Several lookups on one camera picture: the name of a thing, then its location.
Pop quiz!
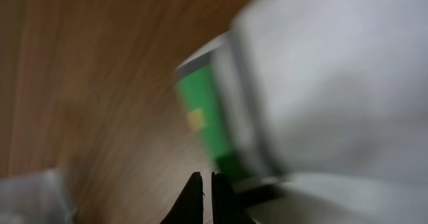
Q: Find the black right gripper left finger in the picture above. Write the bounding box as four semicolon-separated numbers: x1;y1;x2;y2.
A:
160;172;204;224

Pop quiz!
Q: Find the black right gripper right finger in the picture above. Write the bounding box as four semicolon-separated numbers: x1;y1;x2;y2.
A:
211;172;256;224

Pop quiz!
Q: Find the white shirt with green print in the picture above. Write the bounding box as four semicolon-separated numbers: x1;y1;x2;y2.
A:
175;0;427;223

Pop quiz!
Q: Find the clear plastic storage container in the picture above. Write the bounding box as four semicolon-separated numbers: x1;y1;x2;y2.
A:
1;169;76;224

